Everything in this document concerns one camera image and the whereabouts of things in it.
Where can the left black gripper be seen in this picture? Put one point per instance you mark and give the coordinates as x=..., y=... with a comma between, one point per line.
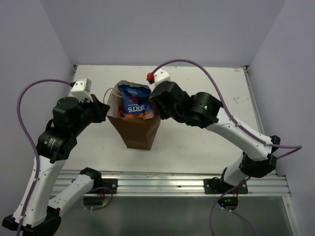
x=100, y=108

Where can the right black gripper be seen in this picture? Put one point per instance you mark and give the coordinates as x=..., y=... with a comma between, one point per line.
x=163, y=114

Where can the blue Burts chips bag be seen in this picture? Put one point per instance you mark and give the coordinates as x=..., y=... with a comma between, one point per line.
x=136, y=102

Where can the brown paper bag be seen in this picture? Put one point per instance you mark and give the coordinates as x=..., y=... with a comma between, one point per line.
x=136, y=133

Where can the red candy bag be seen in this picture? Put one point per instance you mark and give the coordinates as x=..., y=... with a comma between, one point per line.
x=120, y=110

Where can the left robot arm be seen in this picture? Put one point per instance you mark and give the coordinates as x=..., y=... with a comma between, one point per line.
x=38, y=213

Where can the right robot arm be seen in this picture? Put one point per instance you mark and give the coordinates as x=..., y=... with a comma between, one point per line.
x=205, y=111

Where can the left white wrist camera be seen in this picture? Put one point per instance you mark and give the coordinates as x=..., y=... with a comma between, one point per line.
x=81, y=90

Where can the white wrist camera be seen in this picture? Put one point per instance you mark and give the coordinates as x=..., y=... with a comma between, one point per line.
x=158, y=77
x=81, y=90

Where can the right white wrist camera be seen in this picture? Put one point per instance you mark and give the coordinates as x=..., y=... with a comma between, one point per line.
x=158, y=77

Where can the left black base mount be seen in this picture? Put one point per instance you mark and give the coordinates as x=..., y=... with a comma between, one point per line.
x=101, y=195

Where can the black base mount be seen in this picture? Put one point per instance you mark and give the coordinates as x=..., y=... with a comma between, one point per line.
x=218, y=186
x=101, y=195

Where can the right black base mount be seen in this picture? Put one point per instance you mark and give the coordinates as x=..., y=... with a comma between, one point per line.
x=218, y=186

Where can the aluminium rail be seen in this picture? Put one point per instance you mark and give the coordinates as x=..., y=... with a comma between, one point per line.
x=188, y=185

